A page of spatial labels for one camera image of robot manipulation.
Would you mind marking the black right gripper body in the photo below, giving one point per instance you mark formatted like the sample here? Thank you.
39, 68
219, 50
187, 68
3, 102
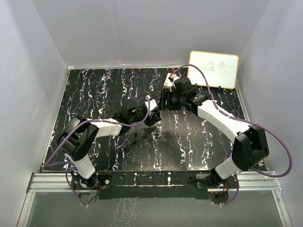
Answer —
175, 100

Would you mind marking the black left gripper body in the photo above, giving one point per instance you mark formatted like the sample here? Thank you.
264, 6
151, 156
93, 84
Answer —
141, 115

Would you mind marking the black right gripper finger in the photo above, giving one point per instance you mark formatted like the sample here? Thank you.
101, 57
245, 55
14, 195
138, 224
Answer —
161, 100
165, 100

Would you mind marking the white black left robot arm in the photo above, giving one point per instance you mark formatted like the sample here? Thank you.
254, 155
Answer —
80, 142

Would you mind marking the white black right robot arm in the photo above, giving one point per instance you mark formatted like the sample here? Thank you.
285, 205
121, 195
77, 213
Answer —
249, 142

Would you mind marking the green white cardboard box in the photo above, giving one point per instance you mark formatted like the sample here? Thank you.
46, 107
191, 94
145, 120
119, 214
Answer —
167, 86

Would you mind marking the yellow framed whiteboard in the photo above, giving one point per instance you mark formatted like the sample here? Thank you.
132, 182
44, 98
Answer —
219, 69

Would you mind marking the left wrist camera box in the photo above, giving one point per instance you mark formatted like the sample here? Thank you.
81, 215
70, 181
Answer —
151, 104

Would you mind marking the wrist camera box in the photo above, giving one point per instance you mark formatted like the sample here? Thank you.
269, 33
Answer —
172, 77
151, 104

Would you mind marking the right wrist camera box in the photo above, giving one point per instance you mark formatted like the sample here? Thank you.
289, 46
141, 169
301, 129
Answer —
172, 77

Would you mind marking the aluminium frame rail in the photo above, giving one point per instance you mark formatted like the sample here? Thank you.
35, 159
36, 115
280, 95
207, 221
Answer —
155, 199

